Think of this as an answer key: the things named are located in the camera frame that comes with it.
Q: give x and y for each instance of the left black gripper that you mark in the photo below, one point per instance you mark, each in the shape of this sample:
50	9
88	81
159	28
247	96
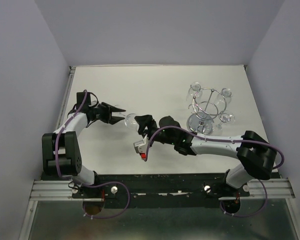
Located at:
108	109

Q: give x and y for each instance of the clear wine glass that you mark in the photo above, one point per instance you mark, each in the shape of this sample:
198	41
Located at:
194	91
223	99
224	119
129	121

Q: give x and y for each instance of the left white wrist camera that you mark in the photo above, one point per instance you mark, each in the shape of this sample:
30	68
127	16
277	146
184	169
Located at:
140	147

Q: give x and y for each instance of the chrome wine glass rack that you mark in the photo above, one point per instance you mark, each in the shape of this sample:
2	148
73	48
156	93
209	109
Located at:
203	113

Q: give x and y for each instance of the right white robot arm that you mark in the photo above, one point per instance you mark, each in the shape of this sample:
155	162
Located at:
255	154

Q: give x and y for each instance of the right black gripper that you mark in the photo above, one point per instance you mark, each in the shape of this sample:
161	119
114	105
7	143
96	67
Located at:
144	121

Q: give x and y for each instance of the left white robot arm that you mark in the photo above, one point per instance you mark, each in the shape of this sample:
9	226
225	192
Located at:
61	156

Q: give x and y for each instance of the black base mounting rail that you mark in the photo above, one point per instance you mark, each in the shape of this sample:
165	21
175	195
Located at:
158	191

